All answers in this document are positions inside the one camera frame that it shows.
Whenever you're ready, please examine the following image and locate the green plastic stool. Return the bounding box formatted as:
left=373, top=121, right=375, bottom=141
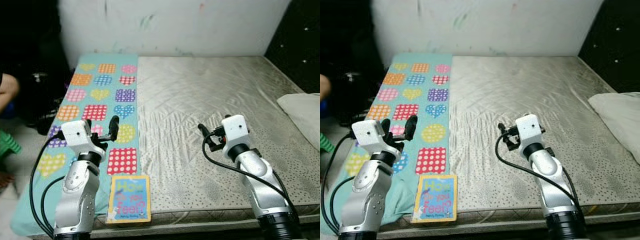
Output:
left=320, top=132, right=335, bottom=154
left=0, top=129, right=24, bottom=159

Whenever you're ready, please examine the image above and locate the white quilted mattress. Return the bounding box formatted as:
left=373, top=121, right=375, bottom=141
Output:
left=380, top=55, right=640, bottom=234
left=30, top=55, right=321, bottom=237

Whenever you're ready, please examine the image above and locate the seated person in shorts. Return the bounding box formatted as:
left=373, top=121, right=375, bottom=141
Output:
left=0, top=72, right=20, bottom=190
left=320, top=73, right=332, bottom=101

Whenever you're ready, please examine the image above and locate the black tufted headboard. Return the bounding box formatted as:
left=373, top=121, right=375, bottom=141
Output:
left=263, top=0, right=321, bottom=96
left=577, top=0, right=640, bottom=94

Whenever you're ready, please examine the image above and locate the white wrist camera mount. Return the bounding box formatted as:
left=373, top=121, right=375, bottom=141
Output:
left=59, top=118, right=96, bottom=154
left=219, top=113, right=251, bottom=151
left=351, top=118, right=389, bottom=154
left=514, top=113, right=546, bottom=151

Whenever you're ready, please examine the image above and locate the yellow-edged blue picture book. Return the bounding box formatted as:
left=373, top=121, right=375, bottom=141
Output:
left=105, top=173, right=152, bottom=225
left=410, top=173, right=459, bottom=224

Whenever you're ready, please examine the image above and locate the teal blanket with coloured shapes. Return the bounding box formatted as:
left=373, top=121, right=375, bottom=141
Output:
left=10, top=53, right=142, bottom=236
left=322, top=52, right=454, bottom=236

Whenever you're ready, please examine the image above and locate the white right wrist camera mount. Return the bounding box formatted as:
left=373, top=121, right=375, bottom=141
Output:
left=514, top=113, right=546, bottom=151
left=219, top=113, right=251, bottom=151

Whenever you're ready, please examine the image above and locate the white pillow with lettering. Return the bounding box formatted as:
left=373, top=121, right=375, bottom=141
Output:
left=587, top=91, right=640, bottom=166
left=276, top=92, right=321, bottom=151

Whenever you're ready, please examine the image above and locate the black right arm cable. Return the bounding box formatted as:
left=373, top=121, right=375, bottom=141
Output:
left=201, top=134, right=301, bottom=222
left=494, top=133, right=586, bottom=217

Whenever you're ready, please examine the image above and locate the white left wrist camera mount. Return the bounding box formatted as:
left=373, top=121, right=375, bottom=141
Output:
left=59, top=118, right=96, bottom=154
left=351, top=118, right=389, bottom=154

